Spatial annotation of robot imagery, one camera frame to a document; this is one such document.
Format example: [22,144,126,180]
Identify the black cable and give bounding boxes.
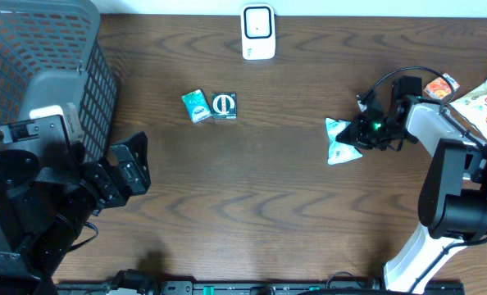
[356,66,487,247]

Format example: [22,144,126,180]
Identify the dark green scrub pad pack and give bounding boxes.
[212,93,237,120]

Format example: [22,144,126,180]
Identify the dark grey plastic mesh basket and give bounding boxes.
[0,0,119,161]

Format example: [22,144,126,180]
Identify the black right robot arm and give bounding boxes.
[337,76,487,294]

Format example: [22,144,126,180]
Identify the small teal tissue pack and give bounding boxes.
[182,89,212,124]

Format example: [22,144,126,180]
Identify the green Kleenex tissue pack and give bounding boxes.
[325,118,362,166]

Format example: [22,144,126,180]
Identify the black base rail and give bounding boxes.
[54,279,466,295]

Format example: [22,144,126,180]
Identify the small orange tissue pack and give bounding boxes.
[424,73,460,100]

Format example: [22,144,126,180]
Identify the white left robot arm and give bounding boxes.
[0,132,151,294]

